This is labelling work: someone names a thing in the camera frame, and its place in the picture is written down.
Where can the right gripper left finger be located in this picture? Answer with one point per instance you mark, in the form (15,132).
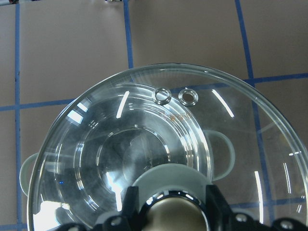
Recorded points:
(128,219)

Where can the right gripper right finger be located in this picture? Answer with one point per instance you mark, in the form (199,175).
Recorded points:
(220,216)

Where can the glass pot lid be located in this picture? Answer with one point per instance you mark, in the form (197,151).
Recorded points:
(269,180)

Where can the pale green cooking pot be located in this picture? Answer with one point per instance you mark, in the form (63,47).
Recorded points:
(103,141)

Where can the brown paper table mat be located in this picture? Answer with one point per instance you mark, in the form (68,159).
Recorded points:
(53,50)

